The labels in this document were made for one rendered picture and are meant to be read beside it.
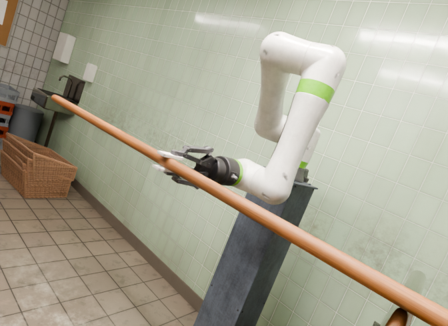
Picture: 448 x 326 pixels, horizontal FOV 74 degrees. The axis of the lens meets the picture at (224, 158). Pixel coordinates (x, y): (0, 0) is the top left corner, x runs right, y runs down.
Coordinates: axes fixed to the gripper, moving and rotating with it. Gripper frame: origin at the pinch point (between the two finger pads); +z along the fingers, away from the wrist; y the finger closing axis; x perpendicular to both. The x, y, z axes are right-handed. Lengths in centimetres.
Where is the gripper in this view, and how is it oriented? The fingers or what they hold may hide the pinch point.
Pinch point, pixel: (168, 162)
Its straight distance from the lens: 78.9
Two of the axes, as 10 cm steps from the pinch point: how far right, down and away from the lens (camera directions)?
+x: -7.1, -3.5, 6.1
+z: -6.1, -1.3, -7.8
